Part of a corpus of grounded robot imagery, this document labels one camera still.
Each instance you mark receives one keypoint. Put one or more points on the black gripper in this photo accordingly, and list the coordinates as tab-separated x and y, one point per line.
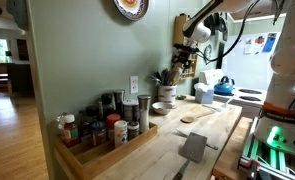
185	55

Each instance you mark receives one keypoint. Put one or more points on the wooden spatula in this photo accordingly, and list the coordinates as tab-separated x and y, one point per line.
177	75

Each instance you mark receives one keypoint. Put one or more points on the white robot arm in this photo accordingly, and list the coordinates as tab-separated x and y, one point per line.
287	83

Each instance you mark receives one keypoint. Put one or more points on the slotted metal spatula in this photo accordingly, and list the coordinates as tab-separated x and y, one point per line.
156	80

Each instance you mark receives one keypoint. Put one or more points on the metal turner spatula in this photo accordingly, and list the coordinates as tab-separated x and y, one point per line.
193	146

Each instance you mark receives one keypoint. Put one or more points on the small dark dish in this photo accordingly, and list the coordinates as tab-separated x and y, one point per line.
181	97

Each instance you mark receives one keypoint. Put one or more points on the white crock with red chilies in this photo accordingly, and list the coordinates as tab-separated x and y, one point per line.
167	95

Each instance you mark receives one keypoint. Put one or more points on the grey tissue box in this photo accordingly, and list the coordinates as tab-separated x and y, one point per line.
204	96

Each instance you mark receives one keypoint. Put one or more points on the white bowl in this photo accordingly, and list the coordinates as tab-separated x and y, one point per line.
162	108

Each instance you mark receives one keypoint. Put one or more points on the blue kettle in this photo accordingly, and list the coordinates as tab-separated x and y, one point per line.
223	88

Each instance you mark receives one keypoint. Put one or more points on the wooden spoon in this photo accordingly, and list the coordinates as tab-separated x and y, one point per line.
188	119

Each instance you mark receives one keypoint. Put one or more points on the stainless steel grinder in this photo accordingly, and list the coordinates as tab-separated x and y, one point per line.
144	113

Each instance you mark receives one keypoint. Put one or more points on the grey metal scraper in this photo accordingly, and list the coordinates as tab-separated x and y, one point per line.
182	132

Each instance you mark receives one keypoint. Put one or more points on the white lid dark label jar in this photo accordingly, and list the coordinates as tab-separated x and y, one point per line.
130	110

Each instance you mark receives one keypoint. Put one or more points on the white refrigerator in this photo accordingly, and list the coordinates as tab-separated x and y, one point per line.
250	71

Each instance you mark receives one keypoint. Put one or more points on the dark tall grinder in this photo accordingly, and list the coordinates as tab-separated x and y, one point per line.
118	100

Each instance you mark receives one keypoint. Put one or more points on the small black lid jar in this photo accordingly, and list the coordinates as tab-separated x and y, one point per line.
133	130

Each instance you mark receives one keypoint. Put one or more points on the black spice bottle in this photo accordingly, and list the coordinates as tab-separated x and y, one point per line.
107	101

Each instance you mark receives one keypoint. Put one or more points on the white stove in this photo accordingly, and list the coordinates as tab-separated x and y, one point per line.
260	95

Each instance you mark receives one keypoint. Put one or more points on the red lid spice jar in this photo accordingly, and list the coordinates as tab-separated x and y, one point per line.
113	120

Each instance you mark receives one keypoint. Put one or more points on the white spice bottle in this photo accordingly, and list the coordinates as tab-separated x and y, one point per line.
120	135

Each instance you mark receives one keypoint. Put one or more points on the blue paper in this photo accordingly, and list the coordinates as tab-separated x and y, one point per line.
269	42

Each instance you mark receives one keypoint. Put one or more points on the wooden spice tray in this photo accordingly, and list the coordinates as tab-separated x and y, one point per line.
120	153

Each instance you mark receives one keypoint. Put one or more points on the dark lid brown jar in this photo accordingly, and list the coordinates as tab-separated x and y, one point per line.
99	135

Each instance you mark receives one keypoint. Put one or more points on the dark glass spice jar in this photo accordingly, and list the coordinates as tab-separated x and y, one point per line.
85	128

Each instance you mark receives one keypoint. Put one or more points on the aluminium robot mounting stand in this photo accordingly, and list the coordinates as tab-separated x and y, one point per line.
257	153

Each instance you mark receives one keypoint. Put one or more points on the white cap orange label bottle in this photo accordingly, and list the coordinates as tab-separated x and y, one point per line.
71	131

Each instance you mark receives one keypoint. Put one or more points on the short wooden wall spice rack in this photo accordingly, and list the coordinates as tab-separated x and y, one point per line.
192	71

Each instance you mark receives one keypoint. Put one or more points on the small round wall plate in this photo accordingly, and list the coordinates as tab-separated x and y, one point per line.
207	52

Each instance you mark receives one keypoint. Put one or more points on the tall wooden wall spice rack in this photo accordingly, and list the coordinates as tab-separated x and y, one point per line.
178	30

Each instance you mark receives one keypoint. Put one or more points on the white wall outlet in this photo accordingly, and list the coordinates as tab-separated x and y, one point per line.
134	85

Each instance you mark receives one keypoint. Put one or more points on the decorative wall plate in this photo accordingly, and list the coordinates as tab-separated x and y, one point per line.
130	8

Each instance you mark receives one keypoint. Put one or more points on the dark picture frame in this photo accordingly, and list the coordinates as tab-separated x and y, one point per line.
22	50

